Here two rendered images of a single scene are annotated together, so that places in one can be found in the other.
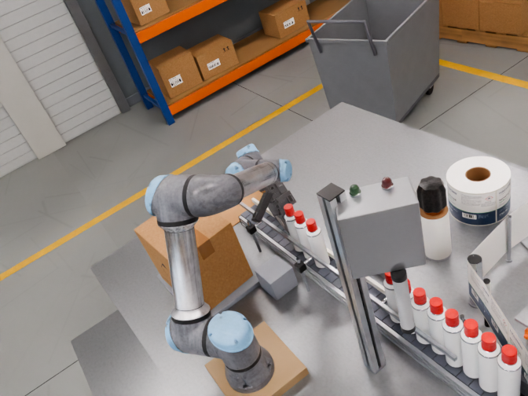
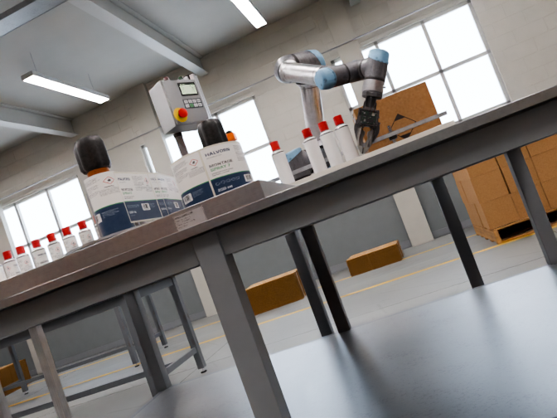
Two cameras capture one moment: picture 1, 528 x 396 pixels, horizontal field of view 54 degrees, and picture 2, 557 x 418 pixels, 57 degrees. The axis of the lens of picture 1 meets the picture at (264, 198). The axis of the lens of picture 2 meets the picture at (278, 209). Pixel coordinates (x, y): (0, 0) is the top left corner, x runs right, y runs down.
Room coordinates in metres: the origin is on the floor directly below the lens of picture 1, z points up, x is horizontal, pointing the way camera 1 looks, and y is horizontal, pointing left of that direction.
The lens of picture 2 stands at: (2.20, -1.76, 0.74)
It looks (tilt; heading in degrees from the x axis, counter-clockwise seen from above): 3 degrees up; 125
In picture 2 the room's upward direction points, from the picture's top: 20 degrees counter-clockwise
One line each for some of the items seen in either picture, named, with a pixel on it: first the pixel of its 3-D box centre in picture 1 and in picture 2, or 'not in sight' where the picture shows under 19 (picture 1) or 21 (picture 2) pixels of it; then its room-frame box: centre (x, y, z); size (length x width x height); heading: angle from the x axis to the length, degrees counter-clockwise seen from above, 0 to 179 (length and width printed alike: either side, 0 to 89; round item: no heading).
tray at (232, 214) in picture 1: (229, 199); not in sight; (1.89, 0.15, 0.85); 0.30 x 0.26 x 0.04; 24
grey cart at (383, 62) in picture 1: (378, 56); not in sight; (3.45, -1.13, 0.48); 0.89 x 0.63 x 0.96; 130
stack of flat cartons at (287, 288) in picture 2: not in sight; (276, 291); (-1.64, 3.11, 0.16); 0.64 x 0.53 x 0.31; 26
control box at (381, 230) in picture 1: (379, 228); (180, 106); (0.85, -0.22, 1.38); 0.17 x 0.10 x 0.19; 79
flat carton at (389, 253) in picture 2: not in sight; (375, 257); (-0.70, 4.01, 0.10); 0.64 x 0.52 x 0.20; 18
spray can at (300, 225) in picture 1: (305, 235); (331, 148); (1.35, -0.09, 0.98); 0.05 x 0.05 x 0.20
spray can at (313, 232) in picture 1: (317, 243); (315, 155); (1.29, -0.12, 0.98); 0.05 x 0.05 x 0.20
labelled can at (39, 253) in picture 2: not in sight; (42, 263); (0.19, -0.60, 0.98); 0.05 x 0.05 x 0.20
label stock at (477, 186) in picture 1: (478, 190); (214, 180); (1.29, -0.70, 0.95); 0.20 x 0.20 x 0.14
